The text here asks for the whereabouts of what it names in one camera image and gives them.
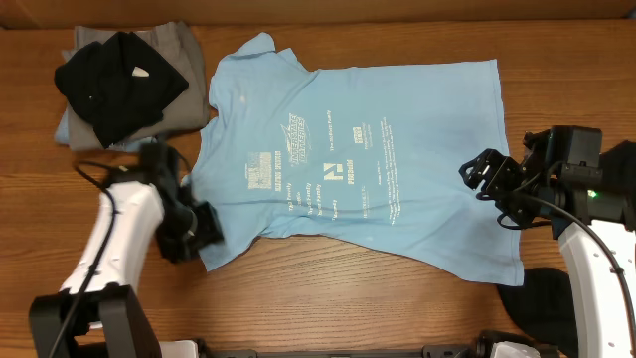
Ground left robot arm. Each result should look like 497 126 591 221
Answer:
29 142 224 358

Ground folded grey garment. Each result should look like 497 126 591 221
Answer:
61 20 212 153

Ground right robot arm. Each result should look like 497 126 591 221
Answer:
459 126 635 357

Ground light blue printed t-shirt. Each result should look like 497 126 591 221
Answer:
190 33 524 286

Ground folded black garment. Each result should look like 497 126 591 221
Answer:
54 32 189 148

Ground black t-shirt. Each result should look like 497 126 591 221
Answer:
497 140 635 358

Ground folded blue jeans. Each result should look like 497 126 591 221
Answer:
55 105 156 152

